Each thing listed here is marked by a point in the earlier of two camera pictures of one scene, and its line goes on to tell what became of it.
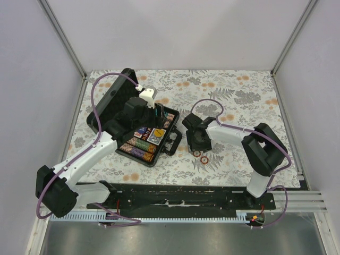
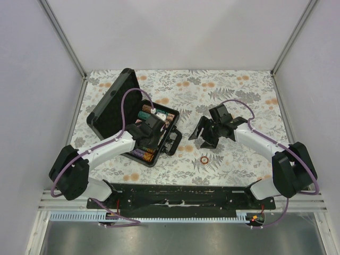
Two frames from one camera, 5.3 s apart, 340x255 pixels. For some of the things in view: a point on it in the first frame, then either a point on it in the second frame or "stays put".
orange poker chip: (204, 160) stays put
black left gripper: (157, 121) to (153, 145)
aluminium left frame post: (68, 47) stays put
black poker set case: (142, 133) stays put
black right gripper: (207, 145) to (204, 123)
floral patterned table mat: (236, 100) stays put
